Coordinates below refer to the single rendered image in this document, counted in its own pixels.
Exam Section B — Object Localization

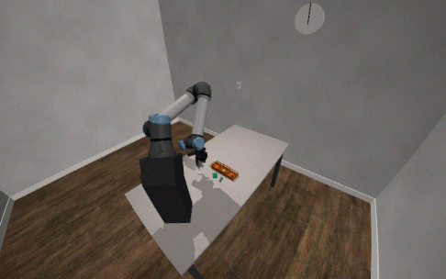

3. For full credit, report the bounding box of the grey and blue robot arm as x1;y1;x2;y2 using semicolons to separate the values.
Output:
142;82;211;158

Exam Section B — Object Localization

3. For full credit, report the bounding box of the orange bin rack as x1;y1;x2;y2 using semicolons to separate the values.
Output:
211;161;239;180

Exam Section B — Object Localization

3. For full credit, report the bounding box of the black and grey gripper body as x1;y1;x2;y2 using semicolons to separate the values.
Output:
195;148;207;162

